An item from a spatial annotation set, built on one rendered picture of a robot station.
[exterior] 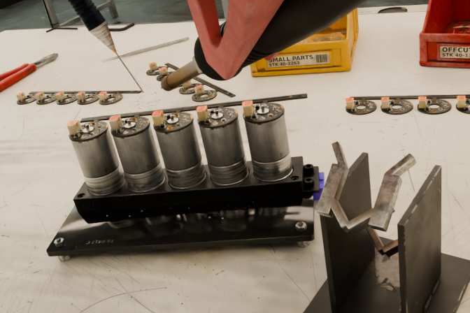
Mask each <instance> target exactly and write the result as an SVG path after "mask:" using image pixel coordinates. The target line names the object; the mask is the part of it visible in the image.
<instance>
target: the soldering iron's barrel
mask: <svg viewBox="0 0 470 313"><path fill-rule="evenodd" d="M192 59H193V60H192V61H191V62H189V63H187V64H186V65H184V66H182V67H181V68H179V69H178V70H176V71H174V72H173V73H170V74H168V75H167V76H166V77H165V78H163V79H162V81H161V86H162V89H163V90H165V91H168V92H170V91H171V90H173V89H176V88H178V87H179V86H181V85H182V84H184V83H186V82H188V81H190V80H191V79H193V78H195V77H197V76H198V75H201V74H204V73H203V72H202V71H201V70H200V68H199V67H198V65H197V63H196V61H195V58H194V56H193V58H192ZM204 75H205V74H204Z"/></svg>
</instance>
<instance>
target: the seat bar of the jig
mask: <svg viewBox="0 0 470 313"><path fill-rule="evenodd" d="M291 160H292V169H293V171H292V173H291V175H289V176H288V177H286V178H285V179H282V180H279V181H275V182H263V181H260V180H258V179H256V178H255V176H254V172H253V167H252V161H247V165H248V171H249V175H248V176H247V178H246V179H244V180H243V181H241V182H239V183H236V184H232V185H225V186H223V185H217V184H214V183H213V182H212V181H211V176H210V172H209V169H208V164H206V165H204V168H205V171H206V179H205V180H204V181H203V182H202V183H200V184H198V185H197V186H195V187H191V188H188V189H175V188H173V187H171V186H170V184H169V180H168V177H167V174H166V169H165V168H163V171H164V176H165V181H164V182H163V183H162V184H161V185H160V186H159V187H157V188H155V189H153V190H150V191H146V192H133V191H130V190H129V187H128V184H127V181H126V177H125V175H124V172H123V175H124V178H125V184H124V185H123V186H122V187H121V188H120V189H118V190H117V191H114V192H113V193H111V194H106V195H103V196H94V195H92V194H90V192H89V189H88V188H87V184H86V182H84V183H83V185H82V186H81V188H80V189H79V191H78V193H77V194H76V195H75V197H74V198H73V202H74V203H75V206H76V209H77V211H78V212H85V211H95V210H113V209H122V208H140V207H150V206H160V205H177V204H187V203H205V202H215V201H232V200H242V199H252V198H270V197H279V196H298V195H304V160H303V157H302V156H294V157H291Z"/></svg>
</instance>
